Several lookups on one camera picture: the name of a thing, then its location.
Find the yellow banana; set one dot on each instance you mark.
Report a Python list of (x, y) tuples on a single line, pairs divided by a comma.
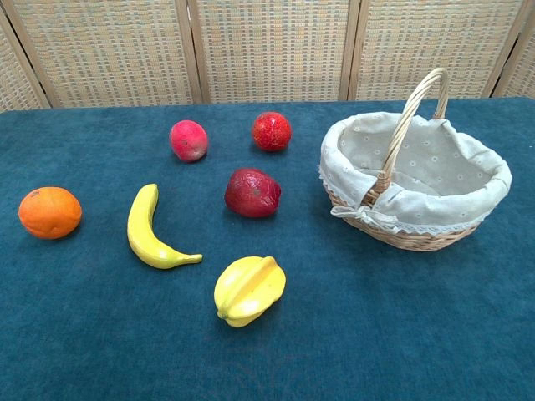
[(140, 234)]

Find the orange fruit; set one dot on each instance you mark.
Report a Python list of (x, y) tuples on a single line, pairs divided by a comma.
[(50, 213)]

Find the bright red round fruit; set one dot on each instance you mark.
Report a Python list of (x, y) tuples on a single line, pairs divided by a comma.
[(271, 131)]

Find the pink peach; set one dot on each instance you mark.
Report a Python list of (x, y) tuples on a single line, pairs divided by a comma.
[(189, 140)]

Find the dark red fruit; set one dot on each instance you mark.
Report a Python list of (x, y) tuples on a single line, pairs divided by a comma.
[(251, 193)]

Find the yellow starfruit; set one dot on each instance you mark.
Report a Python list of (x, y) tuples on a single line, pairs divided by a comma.
[(251, 292)]

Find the blue tablecloth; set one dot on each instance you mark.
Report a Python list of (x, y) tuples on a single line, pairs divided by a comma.
[(125, 342)]

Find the woven folding screen panel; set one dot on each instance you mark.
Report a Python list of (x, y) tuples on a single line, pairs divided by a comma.
[(108, 50), (271, 50), (434, 37), (522, 71), (16, 83)]

